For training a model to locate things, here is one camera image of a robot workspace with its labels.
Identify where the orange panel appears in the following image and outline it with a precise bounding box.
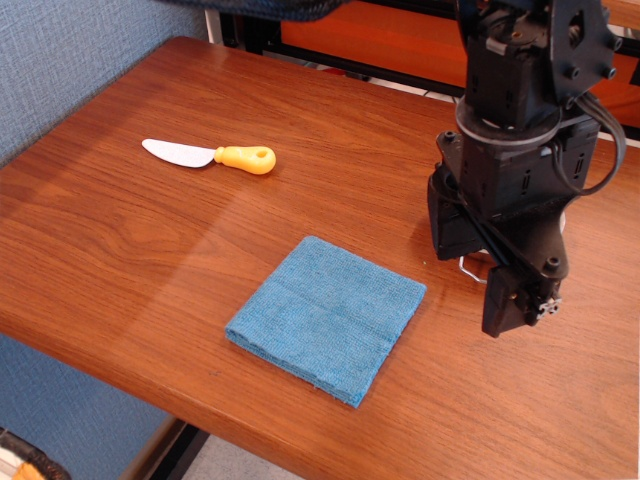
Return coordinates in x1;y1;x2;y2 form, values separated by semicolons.
279;0;640;114

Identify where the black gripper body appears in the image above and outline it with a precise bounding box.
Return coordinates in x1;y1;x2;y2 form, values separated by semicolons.
437;114;600;280

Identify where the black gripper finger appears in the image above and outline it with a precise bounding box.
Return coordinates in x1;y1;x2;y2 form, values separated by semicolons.
427;164;484;260
482;266;562;338

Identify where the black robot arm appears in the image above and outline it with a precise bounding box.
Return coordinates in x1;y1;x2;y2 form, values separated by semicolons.
428;1;626;336

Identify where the yellow-handled toy knife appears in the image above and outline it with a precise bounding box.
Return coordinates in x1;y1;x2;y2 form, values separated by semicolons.
141;139;276;175

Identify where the small steel handled bowl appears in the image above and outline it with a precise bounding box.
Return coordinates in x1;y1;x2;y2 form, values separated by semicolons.
458;212;567;286

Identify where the orange object at corner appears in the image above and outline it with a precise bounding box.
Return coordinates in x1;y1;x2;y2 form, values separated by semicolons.
0;428;71;480

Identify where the black metal frame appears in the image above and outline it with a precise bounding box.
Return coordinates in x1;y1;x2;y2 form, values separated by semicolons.
218;0;640;149

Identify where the blue cloth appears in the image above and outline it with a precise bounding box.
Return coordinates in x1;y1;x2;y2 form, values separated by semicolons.
225;236;427;407

